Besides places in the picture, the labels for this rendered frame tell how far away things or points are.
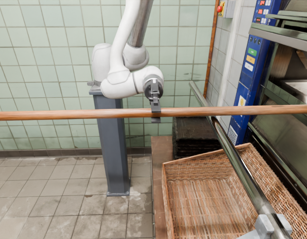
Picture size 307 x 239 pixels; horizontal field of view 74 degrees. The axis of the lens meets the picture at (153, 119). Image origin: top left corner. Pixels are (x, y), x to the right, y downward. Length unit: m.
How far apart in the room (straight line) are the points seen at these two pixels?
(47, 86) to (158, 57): 1.06
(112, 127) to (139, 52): 0.55
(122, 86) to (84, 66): 1.07
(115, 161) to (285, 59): 1.29
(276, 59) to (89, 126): 1.74
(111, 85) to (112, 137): 0.68
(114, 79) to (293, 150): 0.79
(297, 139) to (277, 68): 0.34
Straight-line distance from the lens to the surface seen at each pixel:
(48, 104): 2.22
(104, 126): 1.49
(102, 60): 1.32
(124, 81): 0.92
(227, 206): 1.20
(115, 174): 1.78
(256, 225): 0.46
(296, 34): 0.76
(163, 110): 0.65
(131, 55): 1.36
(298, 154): 0.96
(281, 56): 1.11
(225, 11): 1.55
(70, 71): 2.00
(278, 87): 1.06
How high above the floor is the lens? 1.50
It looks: 30 degrees down
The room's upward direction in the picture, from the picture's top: straight up
